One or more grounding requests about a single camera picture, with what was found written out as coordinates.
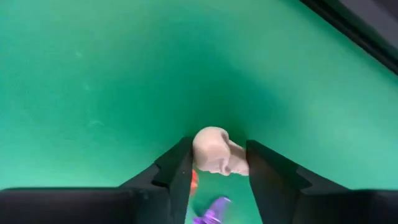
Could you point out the black table frame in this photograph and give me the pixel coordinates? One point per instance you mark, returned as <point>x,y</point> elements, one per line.
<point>357,29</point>

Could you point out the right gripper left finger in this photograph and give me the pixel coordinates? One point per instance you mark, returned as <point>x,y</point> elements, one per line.
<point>140,205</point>

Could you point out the green table mat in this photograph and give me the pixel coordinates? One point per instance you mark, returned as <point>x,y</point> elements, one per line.
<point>124,77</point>

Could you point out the purple bat decoration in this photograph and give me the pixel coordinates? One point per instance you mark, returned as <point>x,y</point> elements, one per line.
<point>214,213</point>

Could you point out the orange pumpkin decoration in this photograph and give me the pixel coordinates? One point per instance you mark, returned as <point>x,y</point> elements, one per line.
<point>194,183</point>

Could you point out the white skull decoration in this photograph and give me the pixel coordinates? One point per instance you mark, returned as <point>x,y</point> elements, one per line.
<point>214,152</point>

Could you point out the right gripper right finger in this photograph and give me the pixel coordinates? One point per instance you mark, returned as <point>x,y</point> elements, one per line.
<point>295,202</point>

